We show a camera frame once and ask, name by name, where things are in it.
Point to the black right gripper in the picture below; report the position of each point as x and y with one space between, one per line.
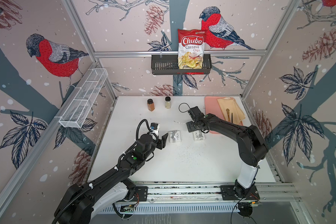
190 129

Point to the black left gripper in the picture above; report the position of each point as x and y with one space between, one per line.
161 143

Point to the white lift-off box lid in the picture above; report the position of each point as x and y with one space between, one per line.
198 136

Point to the white jewelry box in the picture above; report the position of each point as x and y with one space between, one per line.
175 136

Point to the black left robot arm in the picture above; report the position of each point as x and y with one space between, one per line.
80 204

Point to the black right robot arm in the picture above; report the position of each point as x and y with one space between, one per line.
251 144

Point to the pink plastic tray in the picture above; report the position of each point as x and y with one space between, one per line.
211 106

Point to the pale spice jar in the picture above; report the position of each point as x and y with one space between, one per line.
167 102

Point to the iridescent purple spoon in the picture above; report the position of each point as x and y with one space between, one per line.
228 115

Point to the orange spice jar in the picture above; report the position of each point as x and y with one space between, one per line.
150 105

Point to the beige folded cloth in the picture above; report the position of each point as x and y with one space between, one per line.
231 104

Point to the Chuba cassava chips bag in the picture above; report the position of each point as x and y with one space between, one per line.
191 48

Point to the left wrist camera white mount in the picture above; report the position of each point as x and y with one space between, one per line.
154 128

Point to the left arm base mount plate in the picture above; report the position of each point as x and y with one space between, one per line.
141 193

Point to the black wire wall basket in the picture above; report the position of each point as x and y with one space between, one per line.
168 65

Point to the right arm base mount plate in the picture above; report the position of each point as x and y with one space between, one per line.
230 193

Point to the white wire mesh shelf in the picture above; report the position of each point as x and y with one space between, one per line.
79 108

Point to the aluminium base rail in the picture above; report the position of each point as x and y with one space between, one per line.
211 193

